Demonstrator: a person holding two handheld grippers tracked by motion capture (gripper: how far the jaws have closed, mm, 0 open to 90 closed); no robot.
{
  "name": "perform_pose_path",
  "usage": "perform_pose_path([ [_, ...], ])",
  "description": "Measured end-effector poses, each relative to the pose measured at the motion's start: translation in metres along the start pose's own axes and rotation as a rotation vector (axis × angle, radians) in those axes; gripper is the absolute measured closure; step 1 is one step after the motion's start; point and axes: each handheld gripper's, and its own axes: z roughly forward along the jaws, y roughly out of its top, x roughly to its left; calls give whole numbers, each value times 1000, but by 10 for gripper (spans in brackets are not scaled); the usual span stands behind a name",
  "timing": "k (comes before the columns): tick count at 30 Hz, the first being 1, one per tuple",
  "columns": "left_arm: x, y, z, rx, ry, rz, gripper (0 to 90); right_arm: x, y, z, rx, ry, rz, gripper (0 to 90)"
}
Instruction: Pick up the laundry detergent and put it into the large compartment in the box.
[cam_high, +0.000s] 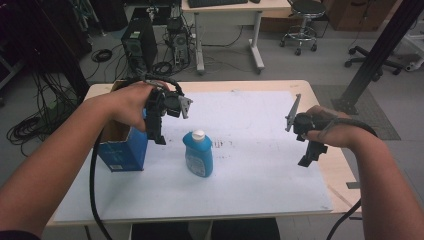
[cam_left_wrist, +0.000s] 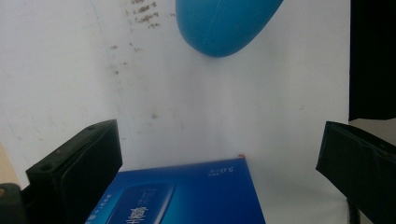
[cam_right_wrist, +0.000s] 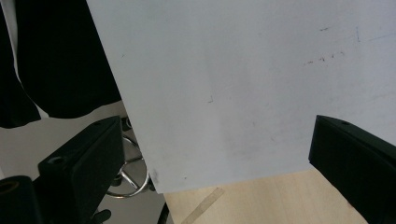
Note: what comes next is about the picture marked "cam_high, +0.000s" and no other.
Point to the person's right hand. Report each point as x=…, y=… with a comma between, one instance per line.
x=336, y=131

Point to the grey floor mat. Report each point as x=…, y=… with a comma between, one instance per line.
x=366, y=110

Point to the blue cardboard box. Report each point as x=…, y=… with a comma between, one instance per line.
x=125, y=151

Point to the small black computer tower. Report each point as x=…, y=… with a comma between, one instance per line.
x=180, y=43

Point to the person's left hand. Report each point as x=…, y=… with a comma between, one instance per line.
x=128, y=103

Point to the black metal stand post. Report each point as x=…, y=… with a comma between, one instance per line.
x=383, y=53

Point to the light wooden table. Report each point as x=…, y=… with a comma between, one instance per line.
x=338, y=166

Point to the brown wooden cabinet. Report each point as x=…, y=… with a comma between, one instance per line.
x=360, y=15

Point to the black keyboard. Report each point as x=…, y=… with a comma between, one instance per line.
x=216, y=2

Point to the grey tape strip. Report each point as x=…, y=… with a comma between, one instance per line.
x=353, y=185

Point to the white office desk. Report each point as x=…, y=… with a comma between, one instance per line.
x=230, y=11

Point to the black round stool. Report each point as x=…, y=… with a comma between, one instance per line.
x=305, y=20

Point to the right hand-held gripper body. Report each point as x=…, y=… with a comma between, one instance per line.
x=304, y=124

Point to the blue bottle with white cap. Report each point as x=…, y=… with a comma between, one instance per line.
x=199, y=156

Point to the dark curtain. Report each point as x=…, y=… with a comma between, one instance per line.
x=43, y=40

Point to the black office chair base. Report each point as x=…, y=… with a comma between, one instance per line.
x=370, y=60

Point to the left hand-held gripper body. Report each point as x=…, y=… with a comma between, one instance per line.
x=156, y=106

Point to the large black computer tower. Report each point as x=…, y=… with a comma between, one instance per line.
x=140, y=45

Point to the white board mat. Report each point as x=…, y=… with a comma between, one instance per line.
x=260, y=173

